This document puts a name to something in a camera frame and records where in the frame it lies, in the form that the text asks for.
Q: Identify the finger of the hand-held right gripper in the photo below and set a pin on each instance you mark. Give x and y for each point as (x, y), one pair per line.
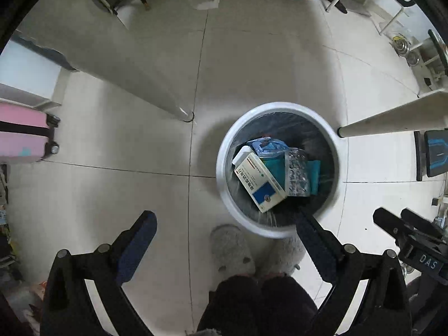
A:
(390, 222)
(425, 225)

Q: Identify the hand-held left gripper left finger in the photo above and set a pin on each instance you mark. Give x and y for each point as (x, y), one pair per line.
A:
(136, 248)

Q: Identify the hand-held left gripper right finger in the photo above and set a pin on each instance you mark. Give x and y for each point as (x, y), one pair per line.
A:
(315, 248)

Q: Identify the silver blister pack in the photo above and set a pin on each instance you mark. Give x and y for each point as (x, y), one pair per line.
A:
(296, 175)

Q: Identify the white and blue medicine box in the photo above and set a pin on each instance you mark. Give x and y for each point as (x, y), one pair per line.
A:
(259, 178)

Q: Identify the white round trash bin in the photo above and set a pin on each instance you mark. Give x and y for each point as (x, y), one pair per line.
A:
(224, 182)

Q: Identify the blue plastic packet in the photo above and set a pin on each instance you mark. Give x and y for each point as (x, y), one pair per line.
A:
(269, 145)

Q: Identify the grey fluffy slipper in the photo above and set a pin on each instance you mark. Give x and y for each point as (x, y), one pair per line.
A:
(281, 257)
(231, 252)

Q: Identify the black device with blue lines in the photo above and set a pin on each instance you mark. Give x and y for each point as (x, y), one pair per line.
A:
(435, 154)

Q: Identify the person's dark trousers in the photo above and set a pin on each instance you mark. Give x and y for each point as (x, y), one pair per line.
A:
(259, 308)

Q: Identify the white table leg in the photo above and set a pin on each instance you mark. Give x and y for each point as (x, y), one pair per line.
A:
(122, 73)
(392, 119)

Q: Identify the pink suitcase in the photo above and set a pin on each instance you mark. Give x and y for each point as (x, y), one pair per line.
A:
(21, 133)

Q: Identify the metal dumbbell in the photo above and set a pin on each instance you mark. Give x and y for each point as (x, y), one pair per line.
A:
(404, 47)

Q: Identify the white tissue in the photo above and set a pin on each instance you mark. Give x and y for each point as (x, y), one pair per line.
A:
(207, 4)

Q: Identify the black frame chair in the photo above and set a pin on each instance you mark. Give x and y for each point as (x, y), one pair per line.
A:
(439, 47)

